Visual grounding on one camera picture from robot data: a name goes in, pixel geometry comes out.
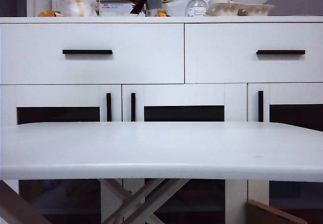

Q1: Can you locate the black vertical door handle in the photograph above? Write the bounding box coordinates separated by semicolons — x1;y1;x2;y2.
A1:
131;92;137;122
106;92;113;122
258;90;264;123

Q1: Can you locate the white cabinet drawer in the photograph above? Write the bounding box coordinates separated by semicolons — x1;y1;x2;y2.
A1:
184;23;323;84
0;23;185;85

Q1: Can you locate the gray teal flat box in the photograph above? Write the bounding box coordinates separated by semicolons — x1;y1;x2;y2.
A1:
145;0;162;11

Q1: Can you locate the white sideboard cabinet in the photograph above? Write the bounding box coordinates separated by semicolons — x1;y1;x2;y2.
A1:
0;16;323;224

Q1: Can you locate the clear pump sanitiser bottle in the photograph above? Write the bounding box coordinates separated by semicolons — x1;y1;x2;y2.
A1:
185;0;208;17

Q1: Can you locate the white wall switch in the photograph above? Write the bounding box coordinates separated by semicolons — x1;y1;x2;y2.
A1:
50;0;67;12

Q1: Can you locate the white paper container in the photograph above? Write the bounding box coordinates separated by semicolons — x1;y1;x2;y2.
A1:
208;0;233;6

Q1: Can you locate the light brown cardboard board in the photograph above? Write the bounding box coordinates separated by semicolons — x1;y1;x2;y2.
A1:
246;200;307;224

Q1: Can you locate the dark brown wooden board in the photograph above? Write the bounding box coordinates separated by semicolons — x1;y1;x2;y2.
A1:
0;180;51;224

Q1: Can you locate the black horizontal drawer handle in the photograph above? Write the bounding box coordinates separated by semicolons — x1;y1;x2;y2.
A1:
256;49;306;55
62;49;114;55

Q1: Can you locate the white printed cardboard box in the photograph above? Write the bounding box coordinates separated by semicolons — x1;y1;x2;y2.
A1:
98;0;147;17

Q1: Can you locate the brown white crossed table leg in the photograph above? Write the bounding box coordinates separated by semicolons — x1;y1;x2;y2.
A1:
102;179;189;224

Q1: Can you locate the white glass-panel cabinet door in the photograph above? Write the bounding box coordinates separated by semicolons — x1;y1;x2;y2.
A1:
247;83;323;224
122;84;247;224
0;84;122;224

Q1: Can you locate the black flat strip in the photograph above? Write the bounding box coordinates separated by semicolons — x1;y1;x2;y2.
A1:
129;0;150;15

